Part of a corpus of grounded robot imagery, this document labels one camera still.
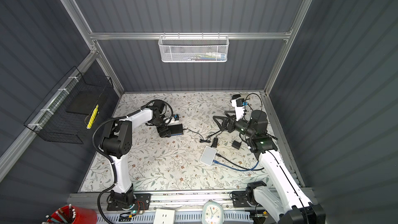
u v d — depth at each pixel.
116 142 0.54
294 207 0.39
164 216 0.67
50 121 0.64
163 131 0.89
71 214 0.61
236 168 0.84
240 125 0.64
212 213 0.68
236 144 0.91
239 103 0.62
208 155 0.87
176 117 0.91
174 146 0.92
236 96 1.14
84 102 0.75
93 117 0.71
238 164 0.86
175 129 0.98
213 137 0.96
